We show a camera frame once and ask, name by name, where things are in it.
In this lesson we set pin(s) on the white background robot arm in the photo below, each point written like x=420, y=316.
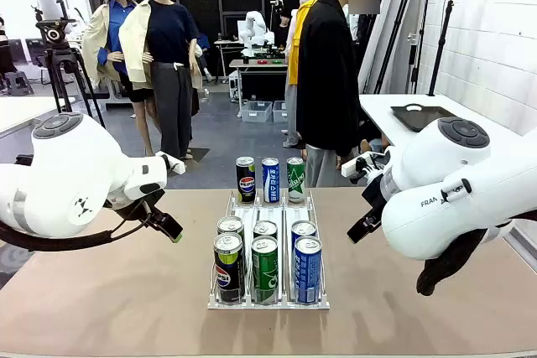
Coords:
x=251, y=22

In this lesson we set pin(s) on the mannequin navy top grey trousers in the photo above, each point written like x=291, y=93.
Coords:
x=168, y=31

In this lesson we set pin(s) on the white whiteboard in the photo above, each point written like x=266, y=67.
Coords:
x=48, y=3

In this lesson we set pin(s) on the mannequin blue shirt cream coat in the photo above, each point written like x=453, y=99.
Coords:
x=117, y=18

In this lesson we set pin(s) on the background person in black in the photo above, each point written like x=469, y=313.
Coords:
x=285, y=29

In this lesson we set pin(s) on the figure in striped shirt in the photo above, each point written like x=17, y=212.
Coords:
x=4, y=48

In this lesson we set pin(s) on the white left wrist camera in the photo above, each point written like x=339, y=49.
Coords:
x=174, y=165

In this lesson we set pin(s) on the dark computer monitor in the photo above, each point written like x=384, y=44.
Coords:
x=17, y=52
x=37, y=51

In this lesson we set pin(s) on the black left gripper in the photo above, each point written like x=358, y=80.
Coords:
x=134, y=205

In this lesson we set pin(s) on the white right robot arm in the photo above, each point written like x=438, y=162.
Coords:
x=440, y=215

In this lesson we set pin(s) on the white table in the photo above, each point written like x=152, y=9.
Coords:
x=377, y=110
x=25, y=110

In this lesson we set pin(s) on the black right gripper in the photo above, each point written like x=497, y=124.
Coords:
x=374, y=196

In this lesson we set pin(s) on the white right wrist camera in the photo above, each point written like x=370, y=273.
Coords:
x=350, y=169

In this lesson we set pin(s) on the black serving tray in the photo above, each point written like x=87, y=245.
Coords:
x=415, y=121

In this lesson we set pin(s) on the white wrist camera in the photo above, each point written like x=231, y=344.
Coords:
x=174, y=165
x=350, y=169

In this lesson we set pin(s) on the white computer tower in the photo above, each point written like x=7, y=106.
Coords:
x=234, y=86

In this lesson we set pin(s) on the mannequin in yellow shirt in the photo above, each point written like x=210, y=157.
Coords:
x=298, y=39

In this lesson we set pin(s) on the black tripod with camera head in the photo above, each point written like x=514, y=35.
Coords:
x=54, y=35

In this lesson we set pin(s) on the person in black jacket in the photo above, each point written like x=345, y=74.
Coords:
x=323, y=81

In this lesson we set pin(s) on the black Pepsi can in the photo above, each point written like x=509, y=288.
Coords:
x=246, y=182
x=230, y=226
x=228, y=278

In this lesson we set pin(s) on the blue Pocari Sweat can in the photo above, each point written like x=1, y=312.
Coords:
x=271, y=182
x=303, y=228
x=308, y=274

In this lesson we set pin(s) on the green cider can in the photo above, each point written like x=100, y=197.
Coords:
x=265, y=229
x=265, y=274
x=295, y=182

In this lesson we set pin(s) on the beige background table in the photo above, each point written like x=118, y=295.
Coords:
x=251, y=64

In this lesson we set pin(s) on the person right forearm black sleeve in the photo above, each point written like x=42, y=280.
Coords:
x=350, y=127

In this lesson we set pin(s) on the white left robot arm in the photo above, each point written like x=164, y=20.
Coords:
x=63, y=165

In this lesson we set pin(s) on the clear plastic storage bin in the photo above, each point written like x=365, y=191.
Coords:
x=280, y=112
x=256, y=111

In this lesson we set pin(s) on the grey step stool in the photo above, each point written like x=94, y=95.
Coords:
x=19, y=81

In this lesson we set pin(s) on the black light stand pole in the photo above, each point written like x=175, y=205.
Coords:
x=440, y=43

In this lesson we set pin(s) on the dark square mannequin base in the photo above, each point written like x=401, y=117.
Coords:
x=197, y=153

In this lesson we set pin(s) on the clear plastic can dispenser rack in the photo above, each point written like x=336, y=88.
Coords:
x=268, y=215

